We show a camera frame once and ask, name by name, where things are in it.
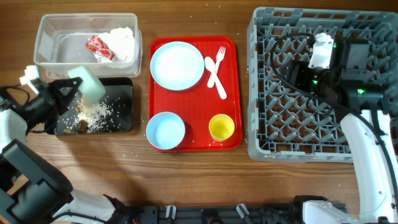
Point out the yellow cup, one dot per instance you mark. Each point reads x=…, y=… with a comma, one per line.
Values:
x=221, y=127

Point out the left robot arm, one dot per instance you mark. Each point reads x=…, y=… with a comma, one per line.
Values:
x=33, y=190

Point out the large light blue plate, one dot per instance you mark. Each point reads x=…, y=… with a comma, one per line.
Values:
x=177, y=66

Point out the white plastic spoon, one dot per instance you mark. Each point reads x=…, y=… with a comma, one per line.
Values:
x=212, y=66

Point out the red snack wrapper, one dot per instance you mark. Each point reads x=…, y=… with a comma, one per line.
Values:
x=97, y=46

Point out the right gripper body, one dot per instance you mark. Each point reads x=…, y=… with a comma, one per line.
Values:
x=296, y=75

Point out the red serving tray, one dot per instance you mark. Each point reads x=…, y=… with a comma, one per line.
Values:
x=198, y=104

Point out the green bowl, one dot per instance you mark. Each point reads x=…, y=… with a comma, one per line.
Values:
x=91, y=87

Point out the light blue bowl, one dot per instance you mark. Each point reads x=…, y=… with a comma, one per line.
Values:
x=165, y=130

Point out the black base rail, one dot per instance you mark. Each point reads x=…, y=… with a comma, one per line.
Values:
x=273, y=213

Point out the grey dishwasher rack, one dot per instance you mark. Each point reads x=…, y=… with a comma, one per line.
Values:
x=285, y=126

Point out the rice and food scraps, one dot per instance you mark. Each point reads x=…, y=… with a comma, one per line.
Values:
x=84, y=117

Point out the clear plastic waste bin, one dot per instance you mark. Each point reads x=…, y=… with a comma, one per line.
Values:
x=61, y=44

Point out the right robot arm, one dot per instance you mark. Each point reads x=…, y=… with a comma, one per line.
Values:
x=337, y=74

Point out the white plastic fork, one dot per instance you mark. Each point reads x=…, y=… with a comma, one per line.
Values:
x=219, y=57

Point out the black waste tray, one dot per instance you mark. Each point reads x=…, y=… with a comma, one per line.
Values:
x=120, y=91

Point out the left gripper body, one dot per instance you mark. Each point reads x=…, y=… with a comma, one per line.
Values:
x=43, y=107

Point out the white paper napkin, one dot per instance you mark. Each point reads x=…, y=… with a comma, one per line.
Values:
x=121, y=42

